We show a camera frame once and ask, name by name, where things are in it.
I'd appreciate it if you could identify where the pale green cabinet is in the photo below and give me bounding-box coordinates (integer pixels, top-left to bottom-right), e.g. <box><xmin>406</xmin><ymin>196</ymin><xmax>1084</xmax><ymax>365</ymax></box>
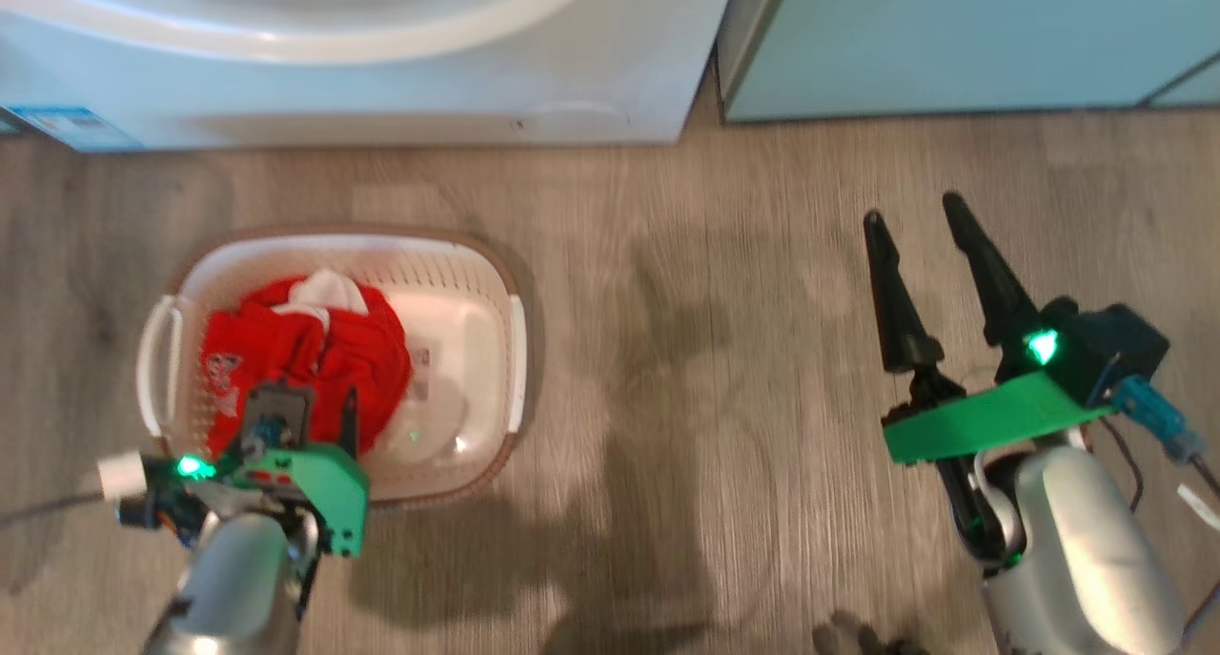
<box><xmin>717</xmin><ymin>0</ymin><xmax>1220</xmax><ymax>124</ymax></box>

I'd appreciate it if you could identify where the red printed garment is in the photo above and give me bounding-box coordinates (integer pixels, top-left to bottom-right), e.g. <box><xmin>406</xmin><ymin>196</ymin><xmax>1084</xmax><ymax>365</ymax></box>
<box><xmin>198</xmin><ymin>276</ymin><xmax>414</xmax><ymax>458</ymax></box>

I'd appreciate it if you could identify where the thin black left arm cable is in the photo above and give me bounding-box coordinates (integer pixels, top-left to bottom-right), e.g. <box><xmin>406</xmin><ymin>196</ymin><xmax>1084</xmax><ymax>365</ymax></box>
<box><xmin>297</xmin><ymin>541</ymin><xmax>323</xmax><ymax>624</ymax></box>

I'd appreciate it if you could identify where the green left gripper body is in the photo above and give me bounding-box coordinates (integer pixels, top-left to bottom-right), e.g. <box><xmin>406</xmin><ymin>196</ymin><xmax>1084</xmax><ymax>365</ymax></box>
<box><xmin>214</xmin><ymin>442</ymin><xmax>371</xmax><ymax>558</ymax></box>

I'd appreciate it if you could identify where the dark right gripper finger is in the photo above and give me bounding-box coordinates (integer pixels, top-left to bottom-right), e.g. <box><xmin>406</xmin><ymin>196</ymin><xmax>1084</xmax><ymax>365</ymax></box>
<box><xmin>864</xmin><ymin>211</ymin><xmax>945</xmax><ymax>375</ymax></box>
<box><xmin>942</xmin><ymin>192</ymin><xmax>1040</xmax><ymax>348</ymax></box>

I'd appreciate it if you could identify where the white garment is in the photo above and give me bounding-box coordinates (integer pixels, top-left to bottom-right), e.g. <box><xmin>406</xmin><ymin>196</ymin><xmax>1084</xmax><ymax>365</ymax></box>
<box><xmin>274</xmin><ymin>268</ymin><xmax>369</xmax><ymax>316</ymax></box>

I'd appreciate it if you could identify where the grey camera cable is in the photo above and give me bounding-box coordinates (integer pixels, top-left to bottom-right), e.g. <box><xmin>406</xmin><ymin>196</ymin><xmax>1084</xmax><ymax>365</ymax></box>
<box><xmin>0</xmin><ymin>491</ymin><xmax>106</xmax><ymax>528</ymax></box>

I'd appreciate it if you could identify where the round white filter cover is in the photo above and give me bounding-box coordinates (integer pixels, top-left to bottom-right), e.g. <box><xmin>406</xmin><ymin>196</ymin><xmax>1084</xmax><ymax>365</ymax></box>
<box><xmin>515</xmin><ymin>102</ymin><xmax>632</xmax><ymax>133</ymax></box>

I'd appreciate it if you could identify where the blue right camera connector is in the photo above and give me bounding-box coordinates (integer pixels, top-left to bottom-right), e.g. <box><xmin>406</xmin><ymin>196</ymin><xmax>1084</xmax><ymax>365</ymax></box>
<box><xmin>1110</xmin><ymin>377</ymin><xmax>1204</xmax><ymax>461</ymax></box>

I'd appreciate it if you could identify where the blue energy label sticker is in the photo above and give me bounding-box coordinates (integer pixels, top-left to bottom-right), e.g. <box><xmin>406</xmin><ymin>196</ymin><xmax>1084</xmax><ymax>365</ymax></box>
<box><xmin>5</xmin><ymin>107</ymin><xmax>144</xmax><ymax>153</ymax></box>

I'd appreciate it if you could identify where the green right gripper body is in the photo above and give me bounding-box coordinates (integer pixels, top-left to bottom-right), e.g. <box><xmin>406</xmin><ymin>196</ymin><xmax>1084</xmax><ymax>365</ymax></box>
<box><xmin>883</xmin><ymin>369</ymin><xmax>1114</xmax><ymax>565</ymax></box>

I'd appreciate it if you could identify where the white perforated laundry basket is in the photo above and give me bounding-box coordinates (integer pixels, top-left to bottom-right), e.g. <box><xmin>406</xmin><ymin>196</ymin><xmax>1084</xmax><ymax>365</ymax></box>
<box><xmin>136</xmin><ymin>224</ymin><xmax>528</xmax><ymax>511</ymax></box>

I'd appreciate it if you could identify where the white front-load washing machine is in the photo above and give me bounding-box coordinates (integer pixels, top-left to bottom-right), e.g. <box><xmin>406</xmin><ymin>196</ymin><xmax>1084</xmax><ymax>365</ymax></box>
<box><xmin>0</xmin><ymin>0</ymin><xmax>741</xmax><ymax>153</ymax></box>

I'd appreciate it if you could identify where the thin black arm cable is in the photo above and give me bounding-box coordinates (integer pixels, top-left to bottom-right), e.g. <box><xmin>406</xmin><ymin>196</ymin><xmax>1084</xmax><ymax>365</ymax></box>
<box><xmin>1096</xmin><ymin>417</ymin><xmax>1147</xmax><ymax>515</ymax></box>
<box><xmin>297</xmin><ymin>541</ymin><xmax>323</xmax><ymax>624</ymax></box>

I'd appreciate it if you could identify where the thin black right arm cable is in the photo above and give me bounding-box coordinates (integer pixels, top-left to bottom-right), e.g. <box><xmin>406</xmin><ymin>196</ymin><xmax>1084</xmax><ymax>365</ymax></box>
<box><xmin>1096</xmin><ymin>417</ymin><xmax>1147</xmax><ymax>515</ymax></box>

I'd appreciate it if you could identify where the white cable tag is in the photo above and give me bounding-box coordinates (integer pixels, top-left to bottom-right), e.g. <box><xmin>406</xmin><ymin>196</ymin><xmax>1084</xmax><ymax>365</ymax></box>
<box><xmin>1178</xmin><ymin>483</ymin><xmax>1220</xmax><ymax>532</ymax></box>

